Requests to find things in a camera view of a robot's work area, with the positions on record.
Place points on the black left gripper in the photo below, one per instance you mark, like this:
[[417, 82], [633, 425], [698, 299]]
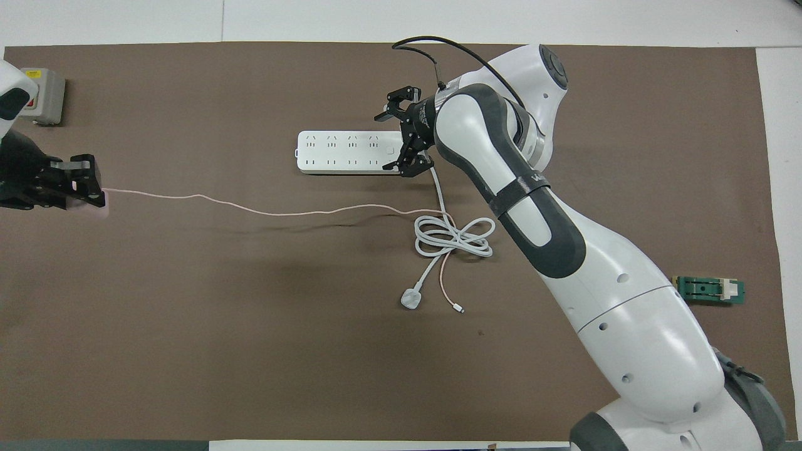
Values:
[[22, 175]]

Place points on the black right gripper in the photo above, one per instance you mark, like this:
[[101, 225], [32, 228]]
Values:
[[418, 125]]

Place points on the pink charger plug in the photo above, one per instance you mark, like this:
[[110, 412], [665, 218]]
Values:
[[106, 211]]

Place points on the white power strip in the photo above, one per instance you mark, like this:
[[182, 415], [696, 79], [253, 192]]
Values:
[[344, 153]]

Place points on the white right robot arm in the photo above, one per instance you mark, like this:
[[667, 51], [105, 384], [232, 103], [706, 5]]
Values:
[[626, 313]]

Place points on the brown table mat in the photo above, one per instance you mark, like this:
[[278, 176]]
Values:
[[250, 344]]

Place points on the green circuit board module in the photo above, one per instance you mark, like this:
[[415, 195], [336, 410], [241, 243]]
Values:
[[708, 290]]

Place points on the grey on-off switch box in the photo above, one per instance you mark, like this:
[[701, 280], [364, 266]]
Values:
[[50, 94]]

